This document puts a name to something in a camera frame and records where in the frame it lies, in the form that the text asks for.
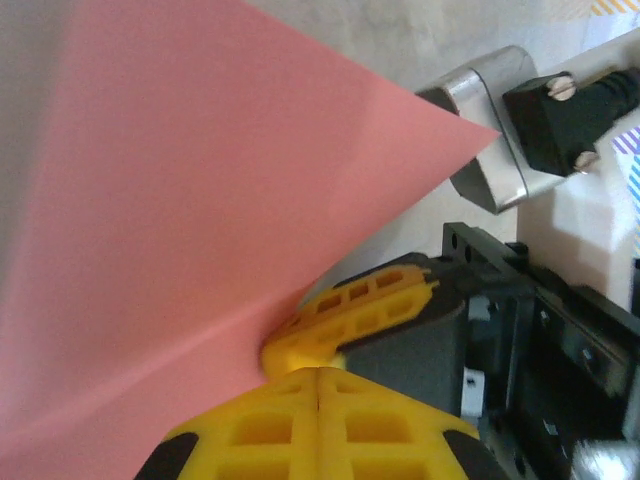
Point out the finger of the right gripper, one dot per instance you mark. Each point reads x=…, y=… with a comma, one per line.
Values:
x=300, y=350
x=370, y=285

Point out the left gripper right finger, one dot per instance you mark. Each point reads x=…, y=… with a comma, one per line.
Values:
x=390, y=435

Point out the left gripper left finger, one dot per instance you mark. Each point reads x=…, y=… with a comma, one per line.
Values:
x=260, y=435

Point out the pink paper sheet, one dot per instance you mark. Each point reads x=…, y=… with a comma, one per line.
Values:
x=200, y=200

